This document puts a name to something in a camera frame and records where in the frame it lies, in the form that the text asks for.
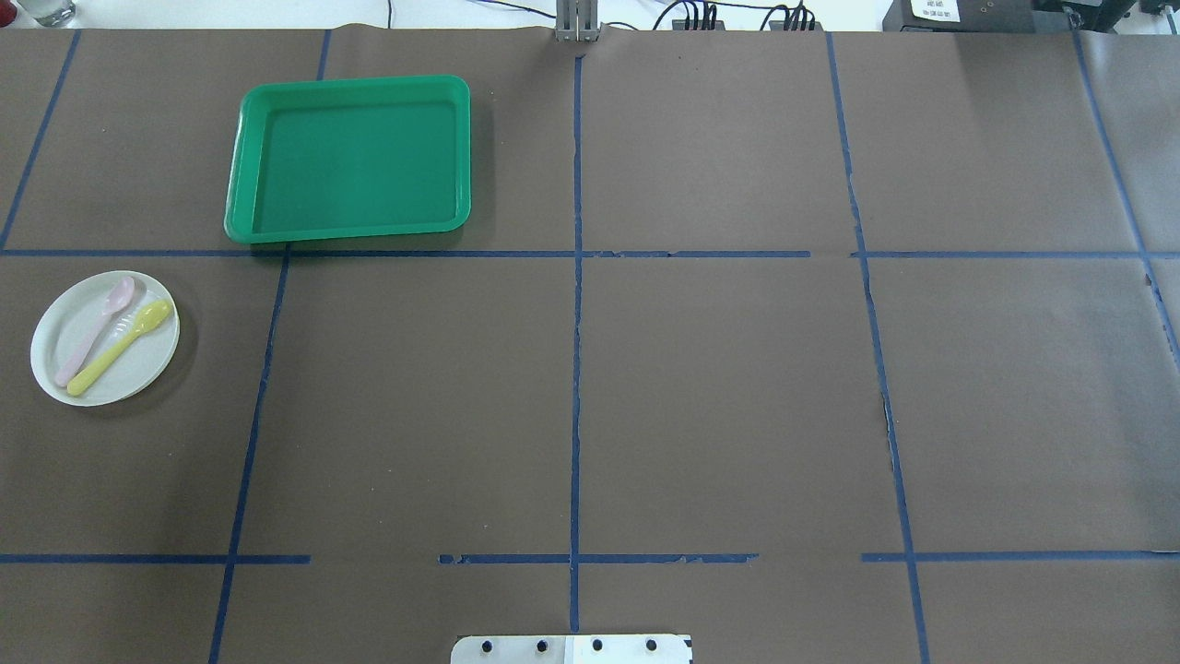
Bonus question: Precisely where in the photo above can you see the pink plastic spoon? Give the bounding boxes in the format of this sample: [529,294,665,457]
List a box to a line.
[54,276,136,388]

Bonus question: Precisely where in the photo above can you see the white round plate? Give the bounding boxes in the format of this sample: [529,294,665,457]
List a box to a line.
[30,270,182,407]

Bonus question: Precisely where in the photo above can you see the green plastic tray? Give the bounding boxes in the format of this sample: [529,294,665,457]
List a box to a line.
[223,75,473,244]

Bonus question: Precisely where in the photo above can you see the far orange black hub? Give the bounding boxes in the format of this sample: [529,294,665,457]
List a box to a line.
[653,1,725,32]

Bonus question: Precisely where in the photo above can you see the orange black hub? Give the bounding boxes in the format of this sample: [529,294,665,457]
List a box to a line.
[760,4,822,32]
[653,1,725,32]

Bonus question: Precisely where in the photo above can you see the near orange black hub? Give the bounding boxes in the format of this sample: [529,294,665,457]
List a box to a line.
[760,4,822,32]

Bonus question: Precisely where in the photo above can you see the black mini computer box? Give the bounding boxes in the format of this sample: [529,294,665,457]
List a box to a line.
[881,1,1035,34]

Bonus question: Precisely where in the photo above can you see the aluminium frame post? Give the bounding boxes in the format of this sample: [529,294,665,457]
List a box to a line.
[555,0,602,42]

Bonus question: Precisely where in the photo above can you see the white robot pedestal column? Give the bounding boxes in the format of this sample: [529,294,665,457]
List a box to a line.
[450,635,694,663]

